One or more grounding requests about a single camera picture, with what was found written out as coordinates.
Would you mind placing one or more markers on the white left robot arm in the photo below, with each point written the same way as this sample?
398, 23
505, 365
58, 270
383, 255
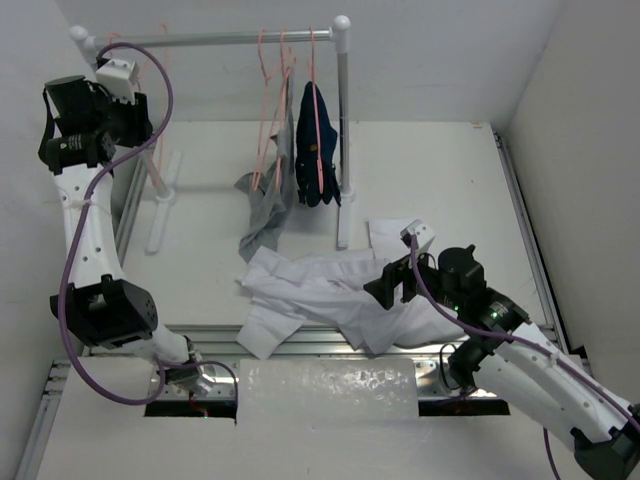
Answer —
100, 307

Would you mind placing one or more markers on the aluminium frame rail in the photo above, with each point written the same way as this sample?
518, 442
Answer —
317, 409

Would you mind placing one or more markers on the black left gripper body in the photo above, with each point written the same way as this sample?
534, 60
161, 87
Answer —
138, 118

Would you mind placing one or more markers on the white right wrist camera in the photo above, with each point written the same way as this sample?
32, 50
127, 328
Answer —
422, 232

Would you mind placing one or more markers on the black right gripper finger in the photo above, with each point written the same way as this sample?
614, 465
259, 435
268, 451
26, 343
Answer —
410, 285
383, 288

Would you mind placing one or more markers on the dark navy garment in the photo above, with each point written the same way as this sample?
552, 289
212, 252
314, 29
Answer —
305, 162

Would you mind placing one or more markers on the pink wire hanger with navy garment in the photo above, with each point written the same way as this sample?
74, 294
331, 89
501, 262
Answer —
312, 77

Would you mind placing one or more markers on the grey shirt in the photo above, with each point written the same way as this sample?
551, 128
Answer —
271, 203

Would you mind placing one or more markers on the white shirt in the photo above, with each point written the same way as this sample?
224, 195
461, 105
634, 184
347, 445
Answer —
328, 289

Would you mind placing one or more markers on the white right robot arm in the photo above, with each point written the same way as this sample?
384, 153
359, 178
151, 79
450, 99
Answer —
507, 354

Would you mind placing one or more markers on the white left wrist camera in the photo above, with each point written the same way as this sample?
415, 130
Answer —
119, 78

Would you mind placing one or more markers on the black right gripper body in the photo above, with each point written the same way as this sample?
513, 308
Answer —
451, 299

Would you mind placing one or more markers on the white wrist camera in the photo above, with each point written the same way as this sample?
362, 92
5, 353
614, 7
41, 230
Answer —
119, 78
422, 232

